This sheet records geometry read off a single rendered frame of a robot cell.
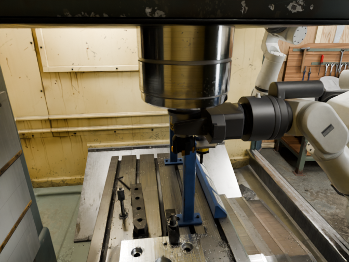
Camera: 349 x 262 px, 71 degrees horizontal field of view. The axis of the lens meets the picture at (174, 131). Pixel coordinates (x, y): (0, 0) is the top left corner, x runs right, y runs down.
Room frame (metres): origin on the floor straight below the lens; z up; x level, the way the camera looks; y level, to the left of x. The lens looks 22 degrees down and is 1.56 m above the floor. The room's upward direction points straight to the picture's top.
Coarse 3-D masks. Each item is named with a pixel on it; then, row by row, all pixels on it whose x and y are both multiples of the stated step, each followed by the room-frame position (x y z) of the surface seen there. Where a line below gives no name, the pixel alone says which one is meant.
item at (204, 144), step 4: (200, 140) 0.75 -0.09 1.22; (204, 140) 0.75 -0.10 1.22; (200, 144) 0.72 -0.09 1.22; (204, 144) 0.72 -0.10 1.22; (208, 144) 0.72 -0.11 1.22; (212, 144) 0.72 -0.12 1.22; (216, 144) 0.72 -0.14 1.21; (196, 148) 0.70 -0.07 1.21; (200, 148) 0.70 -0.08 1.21; (204, 148) 0.70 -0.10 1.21
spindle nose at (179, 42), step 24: (144, 48) 0.38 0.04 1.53; (168, 48) 0.36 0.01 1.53; (192, 48) 0.35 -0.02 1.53; (216, 48) 0.37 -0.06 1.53; (144, 72) 0.38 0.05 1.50; (168, 72) 0.36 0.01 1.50; (192, 72) 0.35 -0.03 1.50; (216, 72) 0.37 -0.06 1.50; (144, 96) 0.39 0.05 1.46; (168, 96) 0.36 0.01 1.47; (192, 96) 0.35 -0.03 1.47; (216, 96) 0.37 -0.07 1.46
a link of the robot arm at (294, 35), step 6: (270, 30) 0.84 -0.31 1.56; (276, 30) 0.83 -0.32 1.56; (282, 30) 0.83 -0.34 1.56; (288, 30) 0.84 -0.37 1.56; (294, 30) 0.83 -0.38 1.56; (300, 30) 0.83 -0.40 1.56; (306, 30) 0.85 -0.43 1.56; (276, 36) 0.89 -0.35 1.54; (282, 36) 0.85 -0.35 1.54; (288, 36) 0.84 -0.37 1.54; (294, 36) 0.83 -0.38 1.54; (300, 36) 0.84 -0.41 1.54; (288, 42) 0.86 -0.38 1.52; (294, 42) 0.84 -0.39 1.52; (300, 42) 0.85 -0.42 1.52
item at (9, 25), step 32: (0, 0) 0.28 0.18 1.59; (32, 0) 0.29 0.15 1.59; (64, 0) 0.29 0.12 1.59; (96, 0) 0.29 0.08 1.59; (128, 0) 0.30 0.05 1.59; (160, 0) 0.30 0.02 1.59; (192, 0) 0.31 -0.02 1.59; (224, 0) 0.31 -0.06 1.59; (256, 0) 0.32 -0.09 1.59; (288, 0) 0.32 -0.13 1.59; (320, 0) 0.33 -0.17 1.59
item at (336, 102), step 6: (336, 96) 0.88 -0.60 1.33; (342, 96) 0.87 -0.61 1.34; (348, 96) 0.85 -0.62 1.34; (330, 102) 0.86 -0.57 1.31; (336, 102) 0.84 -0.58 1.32; (342, 102) 0.83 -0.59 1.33; (348, 102) 0.81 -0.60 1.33; (336, 108) 0.83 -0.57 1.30; (342, 108) 0.80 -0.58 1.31; (348, 108) 0.78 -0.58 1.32; (342, 114) 0.79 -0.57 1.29; (348, 114) 0.77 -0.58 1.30; (342, 120) 0.78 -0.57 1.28; (348, 120) 0.76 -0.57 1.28; (348, 126) 0.74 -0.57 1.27; (348, 144) 0.76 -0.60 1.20
